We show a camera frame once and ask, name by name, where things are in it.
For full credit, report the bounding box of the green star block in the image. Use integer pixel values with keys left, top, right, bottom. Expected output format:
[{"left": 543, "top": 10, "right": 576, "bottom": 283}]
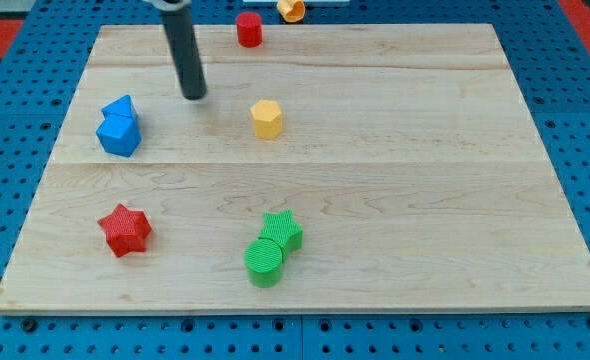
[{"left": 259, "top": 209, "right": 303, "bottom": 262}]

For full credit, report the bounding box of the red star block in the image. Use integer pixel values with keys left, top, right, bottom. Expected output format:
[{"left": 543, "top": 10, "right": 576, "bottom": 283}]
[{"left": 97, "top": 203, "right": 152, "bottom": 258}]

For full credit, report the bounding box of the blue cube block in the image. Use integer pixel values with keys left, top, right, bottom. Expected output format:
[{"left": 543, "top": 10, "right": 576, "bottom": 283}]
[{"left": 96, "top": 114, "right": 141, "bottom": 157}]

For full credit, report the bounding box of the yellow hexagon block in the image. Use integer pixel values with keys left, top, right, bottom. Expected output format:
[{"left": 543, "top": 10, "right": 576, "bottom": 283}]
[{"left": 250, "top": 99, "right": 283, "bottom": 140}]

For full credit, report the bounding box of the green cylinder block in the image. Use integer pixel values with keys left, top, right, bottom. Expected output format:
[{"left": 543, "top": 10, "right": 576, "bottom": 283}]
[{"left": 244, "top": 239, "right": 283, "bottom": 288}]

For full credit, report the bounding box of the wooden board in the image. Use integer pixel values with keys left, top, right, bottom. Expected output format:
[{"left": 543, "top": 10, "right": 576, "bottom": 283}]
[{"left": 0, "top": 23, "right": 590, "bottom": 316}]

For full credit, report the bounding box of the red cylinder block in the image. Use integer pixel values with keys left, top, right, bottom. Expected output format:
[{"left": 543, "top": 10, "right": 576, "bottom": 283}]
[{"left": 236, "top": 11, "right": 263, "bottom": 48}]

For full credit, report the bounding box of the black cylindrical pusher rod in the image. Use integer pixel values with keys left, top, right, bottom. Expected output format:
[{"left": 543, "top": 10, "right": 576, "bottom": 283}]
[{"left": 157, "top": 0, "right": 207, "bottom": 100}]

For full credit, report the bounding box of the orange ring block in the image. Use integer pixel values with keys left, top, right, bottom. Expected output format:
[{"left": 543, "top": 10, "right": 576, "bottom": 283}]
[{"left": 276, "top": 0, "right": 306, "bottom": 23}]

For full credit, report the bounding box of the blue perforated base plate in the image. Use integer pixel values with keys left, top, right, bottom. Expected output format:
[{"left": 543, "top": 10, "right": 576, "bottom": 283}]
[{"left": 0, "top": 0, "right": 590, "bottom": 359}]

